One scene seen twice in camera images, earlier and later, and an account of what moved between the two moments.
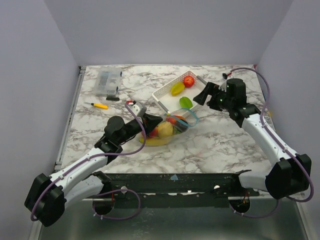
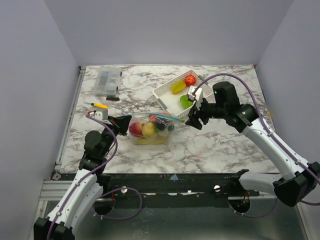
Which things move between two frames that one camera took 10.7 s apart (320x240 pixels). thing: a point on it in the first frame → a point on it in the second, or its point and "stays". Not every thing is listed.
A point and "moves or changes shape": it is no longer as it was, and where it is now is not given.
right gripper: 210,93 → 200,112
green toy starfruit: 185,103 stays
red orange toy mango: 172,119 → 164,113
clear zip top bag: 173,124 moves or changes shape
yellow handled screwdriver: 99,105 stays
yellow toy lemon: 165,129 moves or changes shape
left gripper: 151,122 → 122,122
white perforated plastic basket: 178,93 stays
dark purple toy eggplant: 181,127 → 160,123
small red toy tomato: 188,81 stays
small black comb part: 112,98 stays
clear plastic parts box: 108,80 stays
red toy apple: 154,133 moves or changes shape
